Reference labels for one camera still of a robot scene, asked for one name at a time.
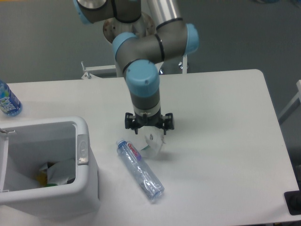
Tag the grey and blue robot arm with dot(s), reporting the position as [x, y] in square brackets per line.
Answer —
[175, 38]

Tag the white paper carton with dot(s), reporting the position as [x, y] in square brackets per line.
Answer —
[151, 141]

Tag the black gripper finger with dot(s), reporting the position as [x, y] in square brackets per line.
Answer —
[168, 122]
[131, 123]

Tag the trash inside the can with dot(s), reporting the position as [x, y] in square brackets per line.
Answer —
[56, 173]

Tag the white frame at right edge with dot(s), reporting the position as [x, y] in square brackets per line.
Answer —
[292, 105]

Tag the clear plastic water bottle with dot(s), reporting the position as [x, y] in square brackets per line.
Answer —
[139, 169]

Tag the white metal base frame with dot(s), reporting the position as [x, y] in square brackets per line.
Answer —
[111, 71]

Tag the blue labelled drink bottle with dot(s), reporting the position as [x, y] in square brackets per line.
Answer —
[10, 105]

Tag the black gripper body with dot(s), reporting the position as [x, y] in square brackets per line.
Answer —
[152, 121]

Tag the white plastic trash can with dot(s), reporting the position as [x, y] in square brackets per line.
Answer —
[26, 145]

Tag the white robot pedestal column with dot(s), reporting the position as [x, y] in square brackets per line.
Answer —
[131, 40]

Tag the black clamp at table edge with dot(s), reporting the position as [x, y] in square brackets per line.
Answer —
[293, 201]

